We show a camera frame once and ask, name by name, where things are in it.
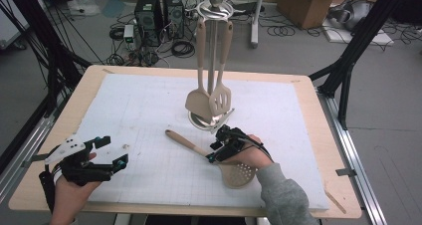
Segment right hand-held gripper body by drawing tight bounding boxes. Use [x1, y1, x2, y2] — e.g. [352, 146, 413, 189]
[209, 108, 250, 162]

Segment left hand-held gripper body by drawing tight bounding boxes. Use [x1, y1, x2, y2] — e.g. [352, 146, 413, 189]
[44, 134, 113, 187]

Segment beige skimmer spoon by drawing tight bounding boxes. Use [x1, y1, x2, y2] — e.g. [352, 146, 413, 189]
[164, 128, 258, 190]

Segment beige slotted spatula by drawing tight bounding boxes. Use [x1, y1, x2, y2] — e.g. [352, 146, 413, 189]
[208, 20, 234, 117]

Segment beige solid spatula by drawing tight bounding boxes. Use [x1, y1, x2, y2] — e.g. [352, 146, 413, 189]
[184, 18, 213, 123]

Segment person's left hand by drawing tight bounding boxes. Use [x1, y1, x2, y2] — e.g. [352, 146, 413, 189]
[49, 152, 102, 225]

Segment small white power box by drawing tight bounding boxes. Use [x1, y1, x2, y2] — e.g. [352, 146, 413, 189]
[122, 24, 135, 44]

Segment grey rolling stand base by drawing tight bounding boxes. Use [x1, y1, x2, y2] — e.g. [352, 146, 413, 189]
[193, 0, 267, 50]

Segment black computer tower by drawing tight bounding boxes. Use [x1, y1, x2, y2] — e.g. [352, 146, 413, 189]
[133, 0, 163, 48]
[161, 0, 185, 40]

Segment white cabinet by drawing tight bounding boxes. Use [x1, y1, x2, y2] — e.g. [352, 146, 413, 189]
[0, 0, 31, 50]

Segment brown cardboard box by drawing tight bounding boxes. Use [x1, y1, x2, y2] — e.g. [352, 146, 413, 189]
[277, 0, 347, 30]

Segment grey bag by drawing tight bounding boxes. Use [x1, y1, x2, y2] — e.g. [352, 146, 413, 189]
[326, 0, 374, 32]

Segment white floor board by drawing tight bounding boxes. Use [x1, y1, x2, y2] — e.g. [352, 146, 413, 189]
[322, 19, 396, 47]

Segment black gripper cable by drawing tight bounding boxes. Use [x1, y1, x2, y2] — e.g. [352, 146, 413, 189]
[237, 131, 276, 163]

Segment black gripper strap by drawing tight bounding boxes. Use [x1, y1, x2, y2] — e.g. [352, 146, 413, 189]
[39, 169, 58, 213]

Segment aluminium rail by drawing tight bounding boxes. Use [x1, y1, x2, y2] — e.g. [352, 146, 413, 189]
[0, 95, 69, 204]
[317, 92, 387, 225]

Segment black cable coil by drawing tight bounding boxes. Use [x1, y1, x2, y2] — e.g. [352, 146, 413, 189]
[170, 40, 196, 59]

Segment grey metal bracket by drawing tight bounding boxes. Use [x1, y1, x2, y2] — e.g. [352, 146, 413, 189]
[335, 167, 358, 178]

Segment black frame post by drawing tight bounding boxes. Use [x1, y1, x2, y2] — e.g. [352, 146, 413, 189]
[308, 0, 412, 130]
[0, 0, 94, 176]

